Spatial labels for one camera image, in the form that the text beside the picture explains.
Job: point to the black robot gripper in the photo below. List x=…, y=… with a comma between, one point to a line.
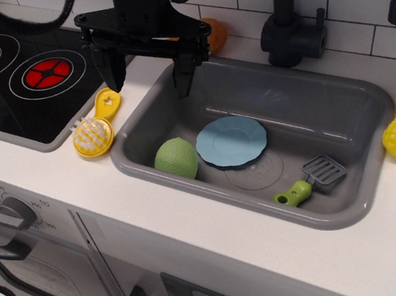
x=136, y=27

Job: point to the grey spatula with green handle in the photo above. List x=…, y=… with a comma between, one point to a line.
x=322, y=170

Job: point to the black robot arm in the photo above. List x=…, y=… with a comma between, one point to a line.
x=144, y=28

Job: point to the blue toy plate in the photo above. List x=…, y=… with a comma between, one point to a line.
x=231, y=141

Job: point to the grey plastic sink basin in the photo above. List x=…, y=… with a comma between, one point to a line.
x=296, y=145

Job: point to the orange toy chicken piece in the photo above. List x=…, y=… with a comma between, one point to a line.
x=216, y=34

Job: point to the yellow dish brush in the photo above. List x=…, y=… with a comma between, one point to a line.
x=93, y=136

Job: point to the green toy lime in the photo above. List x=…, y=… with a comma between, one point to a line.
x=177, y=156

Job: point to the black toy stovetop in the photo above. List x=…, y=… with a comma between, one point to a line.
x=47, y=82

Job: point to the black toy faucet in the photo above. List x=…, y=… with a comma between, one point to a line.
x=288, y=41

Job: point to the grey oven knob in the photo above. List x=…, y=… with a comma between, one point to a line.
x=15, y=214

